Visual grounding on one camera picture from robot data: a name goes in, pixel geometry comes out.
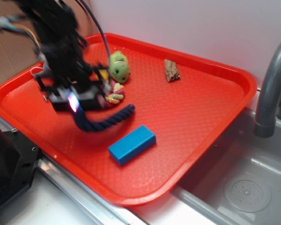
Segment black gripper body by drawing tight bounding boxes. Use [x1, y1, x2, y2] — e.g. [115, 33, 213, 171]
[35, 46, 111, 98]

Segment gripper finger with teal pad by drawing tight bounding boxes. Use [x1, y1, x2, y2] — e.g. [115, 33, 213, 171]
[48, 88, 80, 113]
[78, 85, 106, 110]

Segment dark blue rope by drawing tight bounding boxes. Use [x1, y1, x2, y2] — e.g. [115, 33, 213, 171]
[72, 104, 135, 133]

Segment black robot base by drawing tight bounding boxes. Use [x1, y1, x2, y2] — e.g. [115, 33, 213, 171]
[0, 128, 40, 210]

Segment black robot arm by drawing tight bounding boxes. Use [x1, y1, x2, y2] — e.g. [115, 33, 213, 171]
[15, 0, 110, 111]

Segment green plush fish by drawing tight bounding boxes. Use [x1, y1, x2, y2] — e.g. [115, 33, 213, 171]
[109, 51, 131, 84]

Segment cardboard box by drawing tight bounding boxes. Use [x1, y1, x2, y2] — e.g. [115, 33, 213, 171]
[0, 0, 97, 85]

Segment blue rectangular block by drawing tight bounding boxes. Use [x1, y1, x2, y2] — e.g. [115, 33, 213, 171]
[108, 125, 156, 166]

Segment brown wood piece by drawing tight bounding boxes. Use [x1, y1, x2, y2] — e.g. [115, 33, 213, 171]
[164, 59, 180, 83]

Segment red plastic tray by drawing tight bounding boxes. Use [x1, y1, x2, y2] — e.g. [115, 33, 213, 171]
[0, 33, 257, 206]

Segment grey sink basin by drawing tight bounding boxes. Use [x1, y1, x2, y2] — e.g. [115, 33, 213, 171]
[172, 109, 281, 225]

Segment grey faucet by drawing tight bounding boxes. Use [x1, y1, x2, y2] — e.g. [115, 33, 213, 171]
[253, 43, 281, 138]

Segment multicolour twisted rope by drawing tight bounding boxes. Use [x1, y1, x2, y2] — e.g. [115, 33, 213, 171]
[104, 82, 126, 108]

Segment grey cable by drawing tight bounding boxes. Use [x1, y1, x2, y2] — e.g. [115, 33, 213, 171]
[78, 0, 113, 78]

